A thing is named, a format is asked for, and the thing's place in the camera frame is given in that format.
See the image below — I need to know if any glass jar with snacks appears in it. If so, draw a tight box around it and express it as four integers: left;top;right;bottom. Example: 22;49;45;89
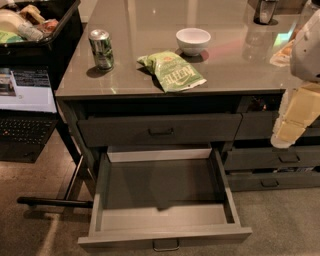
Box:
270;0;320;67

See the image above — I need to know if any black plastic storage bin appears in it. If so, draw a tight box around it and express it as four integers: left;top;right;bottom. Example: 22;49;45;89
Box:
0;0;83;89

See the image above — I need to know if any grey middle right drawer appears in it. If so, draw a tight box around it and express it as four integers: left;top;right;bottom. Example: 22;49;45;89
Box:
224;146;320;171

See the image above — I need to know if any green packet in bin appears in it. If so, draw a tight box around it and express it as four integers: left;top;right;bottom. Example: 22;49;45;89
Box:
0;30;24;44

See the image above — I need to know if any white plate in bin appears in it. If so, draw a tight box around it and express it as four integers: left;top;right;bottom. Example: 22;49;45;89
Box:
0;9;25;34

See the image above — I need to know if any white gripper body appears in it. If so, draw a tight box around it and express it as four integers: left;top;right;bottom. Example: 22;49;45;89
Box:
275;82;320;130

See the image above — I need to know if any grey top right drawer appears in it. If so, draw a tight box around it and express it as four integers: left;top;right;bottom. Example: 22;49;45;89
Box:
235;111;320;140

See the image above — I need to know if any red snack packet in bin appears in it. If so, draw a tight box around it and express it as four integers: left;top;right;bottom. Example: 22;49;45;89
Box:
37;19;58;33

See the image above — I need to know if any tan snack packet in bin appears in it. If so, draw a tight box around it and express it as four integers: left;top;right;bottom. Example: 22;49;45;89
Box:
20;4;45;25

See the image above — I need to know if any dark metal cup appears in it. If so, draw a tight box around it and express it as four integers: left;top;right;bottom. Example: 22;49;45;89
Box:
254;0;279;25

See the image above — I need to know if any black cart leg bar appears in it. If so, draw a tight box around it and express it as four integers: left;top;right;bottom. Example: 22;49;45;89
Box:
17;197;93;208

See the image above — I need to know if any open grey middle drawer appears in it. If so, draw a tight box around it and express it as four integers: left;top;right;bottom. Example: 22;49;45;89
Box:
78;150;252;253

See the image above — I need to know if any green jalapeno chip bag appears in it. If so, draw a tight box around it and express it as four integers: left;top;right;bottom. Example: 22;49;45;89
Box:
137;51;206;92

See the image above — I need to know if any clear plastic bottle in bin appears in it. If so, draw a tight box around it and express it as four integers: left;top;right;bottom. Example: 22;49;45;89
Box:
18;22;44;41

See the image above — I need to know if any green silver soda can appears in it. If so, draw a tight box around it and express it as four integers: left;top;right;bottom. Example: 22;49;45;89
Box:
88;29;114;70

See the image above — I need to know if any grey top left drawer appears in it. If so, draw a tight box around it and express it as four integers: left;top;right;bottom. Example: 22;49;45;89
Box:
78;114;242;147

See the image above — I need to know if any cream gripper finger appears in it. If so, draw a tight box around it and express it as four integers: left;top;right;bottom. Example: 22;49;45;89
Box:
275;121;305;142
270;134;295;149

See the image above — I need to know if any white ceramic bowl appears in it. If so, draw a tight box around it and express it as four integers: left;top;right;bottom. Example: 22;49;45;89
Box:
176;28;211;56

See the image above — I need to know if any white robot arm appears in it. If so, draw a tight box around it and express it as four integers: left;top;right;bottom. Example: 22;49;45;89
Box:
271;10;320;149

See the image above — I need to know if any open black laptop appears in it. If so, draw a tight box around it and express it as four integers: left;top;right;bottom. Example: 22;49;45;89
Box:
0;68;58;163

